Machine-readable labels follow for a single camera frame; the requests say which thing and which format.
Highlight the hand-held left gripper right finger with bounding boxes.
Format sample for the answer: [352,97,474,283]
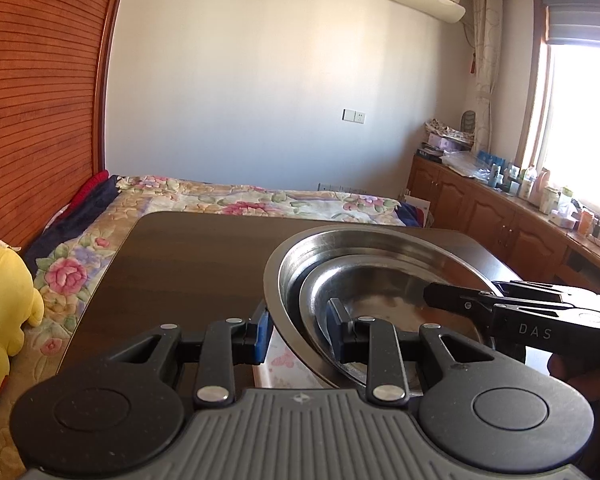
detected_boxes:
[327,298,496,405]

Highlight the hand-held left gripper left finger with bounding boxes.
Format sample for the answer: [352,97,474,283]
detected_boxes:
[107,310,273,408]

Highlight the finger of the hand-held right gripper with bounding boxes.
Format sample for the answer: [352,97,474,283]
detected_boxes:
[494,280,578,308]
[422,282,501,321]

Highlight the medium stainless steel bowl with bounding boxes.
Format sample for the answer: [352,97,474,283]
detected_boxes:
[298,254,491,381]

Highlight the white floral rectangular plate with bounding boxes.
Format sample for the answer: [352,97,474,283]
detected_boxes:
[252,332,331,391]

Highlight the small stainless steel bowl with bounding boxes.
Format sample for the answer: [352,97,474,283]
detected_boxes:
[314,266,483,376]

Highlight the large stainless steel bowl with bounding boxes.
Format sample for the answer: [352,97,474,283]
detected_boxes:
[263,224,508,391]

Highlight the wooden cabinet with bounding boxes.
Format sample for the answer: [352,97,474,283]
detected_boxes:
[407,154,600,291]

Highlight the white cardboard box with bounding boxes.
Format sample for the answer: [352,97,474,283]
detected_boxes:
[402,192,432,226]

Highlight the white bottle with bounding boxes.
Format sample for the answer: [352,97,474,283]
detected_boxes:
[520,166,537,201]

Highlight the clear plastic bags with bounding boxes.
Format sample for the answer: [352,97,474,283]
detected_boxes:
[442,150,491,178]

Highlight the pink box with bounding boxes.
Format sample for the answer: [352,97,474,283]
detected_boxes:
[427,132,468,152]

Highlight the folded patterned cloth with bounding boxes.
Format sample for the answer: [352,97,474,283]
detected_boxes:
[425,118,476,138]

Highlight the floral blanket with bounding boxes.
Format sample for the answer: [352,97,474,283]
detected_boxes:
[0,175,406,480]

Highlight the red cloth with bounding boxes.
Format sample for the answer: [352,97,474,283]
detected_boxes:
[62,170,111,216]

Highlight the patterned beige curtain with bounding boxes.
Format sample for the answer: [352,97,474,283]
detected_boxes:
[467,0,503,153]

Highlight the yellow plush toy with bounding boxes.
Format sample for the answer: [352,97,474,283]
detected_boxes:
[0,237,45,418]

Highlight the grey roller blind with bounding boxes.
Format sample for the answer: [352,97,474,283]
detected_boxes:
[542,0,600,46]

